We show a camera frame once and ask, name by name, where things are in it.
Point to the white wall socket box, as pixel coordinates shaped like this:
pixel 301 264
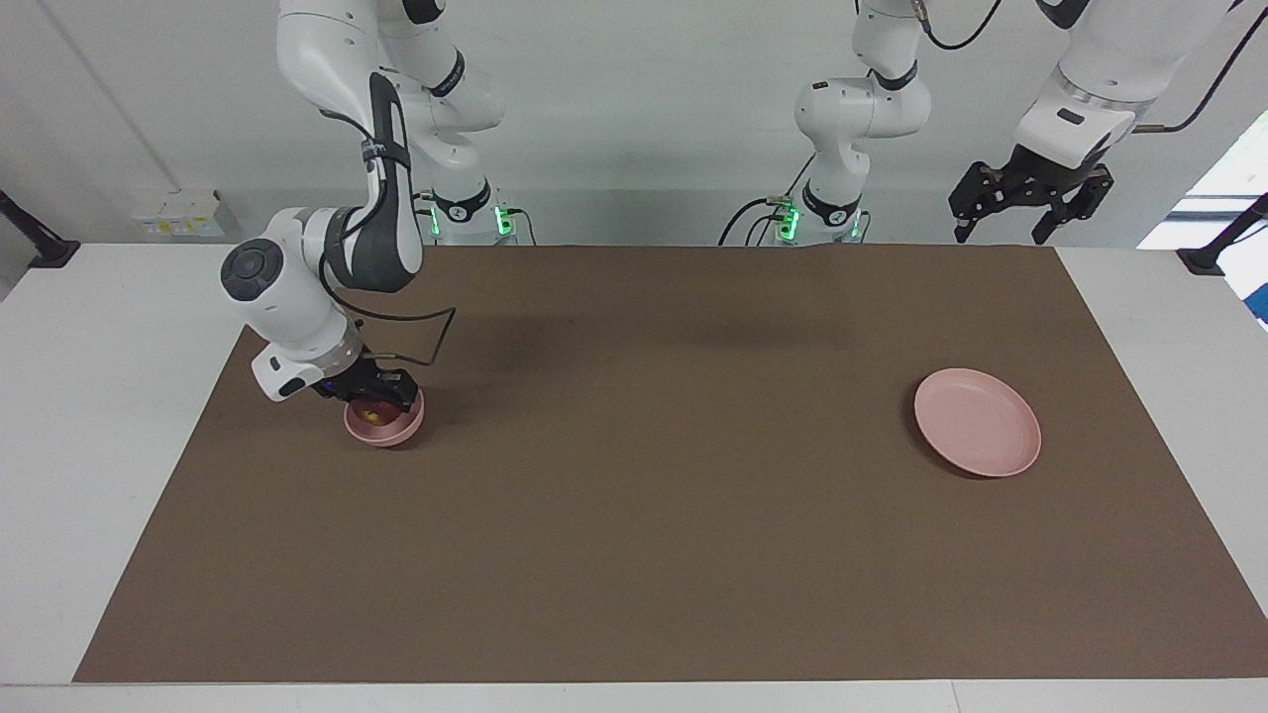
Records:
pixel 178 213

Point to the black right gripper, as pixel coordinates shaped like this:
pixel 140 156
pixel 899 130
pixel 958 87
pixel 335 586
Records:
pixel 352 384

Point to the black clamp stand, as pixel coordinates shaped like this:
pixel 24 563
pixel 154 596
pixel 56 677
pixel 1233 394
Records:
pixel 1214 255
pixel 45 253

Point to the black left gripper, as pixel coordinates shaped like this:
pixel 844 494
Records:
pixel 1035 178

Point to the red apple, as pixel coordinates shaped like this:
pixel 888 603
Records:
pixel 370 417

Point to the pink bowl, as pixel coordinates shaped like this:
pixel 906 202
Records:
pixel 381 434

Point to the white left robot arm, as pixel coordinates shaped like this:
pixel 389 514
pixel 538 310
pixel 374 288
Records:
pixel 852 109

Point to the brown table mat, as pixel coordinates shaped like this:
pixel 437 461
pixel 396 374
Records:
pixel 654 515

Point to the blue object at edge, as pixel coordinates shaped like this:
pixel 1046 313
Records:
pixel 1260 305

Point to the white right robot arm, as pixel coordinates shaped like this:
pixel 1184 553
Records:
pixel 297 317

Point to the pink plate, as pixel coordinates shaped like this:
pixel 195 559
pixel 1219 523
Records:
pixel 976 426

